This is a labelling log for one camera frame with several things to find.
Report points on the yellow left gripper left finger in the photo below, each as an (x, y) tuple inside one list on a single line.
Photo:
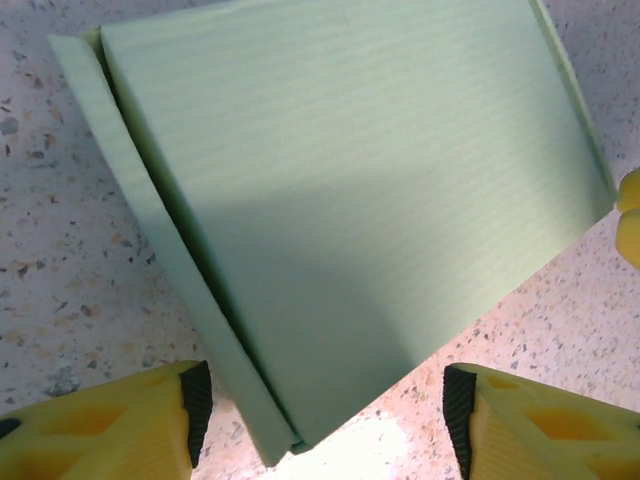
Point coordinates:
[(100, 440)]

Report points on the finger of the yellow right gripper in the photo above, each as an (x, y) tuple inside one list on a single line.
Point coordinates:
[(631, 195), (630, 235)]

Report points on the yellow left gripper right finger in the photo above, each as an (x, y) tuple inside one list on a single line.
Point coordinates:
[(550, 440)]

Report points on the light green paper box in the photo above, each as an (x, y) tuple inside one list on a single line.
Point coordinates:
[(350, 175)]

